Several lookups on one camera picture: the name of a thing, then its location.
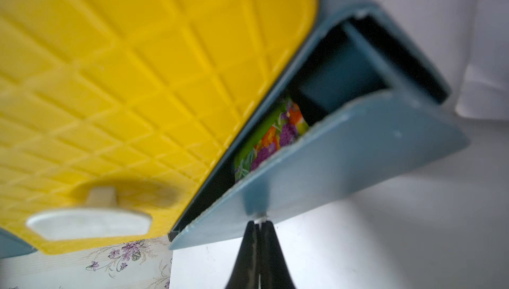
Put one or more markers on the teal drawer cabinet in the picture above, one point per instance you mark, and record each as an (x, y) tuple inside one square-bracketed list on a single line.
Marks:
[(12, 246)]

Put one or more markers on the purple flower seed bag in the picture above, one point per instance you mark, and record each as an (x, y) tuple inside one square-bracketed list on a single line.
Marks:
[(484, 91)]

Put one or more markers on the teal bottom drawer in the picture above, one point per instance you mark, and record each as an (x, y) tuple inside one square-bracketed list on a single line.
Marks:
[(373, 104)]

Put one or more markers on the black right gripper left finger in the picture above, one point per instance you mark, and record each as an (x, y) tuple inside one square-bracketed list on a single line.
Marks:
[(246, 271)]

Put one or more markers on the yellow drawer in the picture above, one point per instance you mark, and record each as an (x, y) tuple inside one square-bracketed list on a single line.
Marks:
[(145, 95)]

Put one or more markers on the green colourful flower seed bag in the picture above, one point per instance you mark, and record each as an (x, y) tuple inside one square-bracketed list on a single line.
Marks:
[(282, 127)]

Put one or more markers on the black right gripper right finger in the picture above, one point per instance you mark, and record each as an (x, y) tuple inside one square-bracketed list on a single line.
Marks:
[(274, 271)]

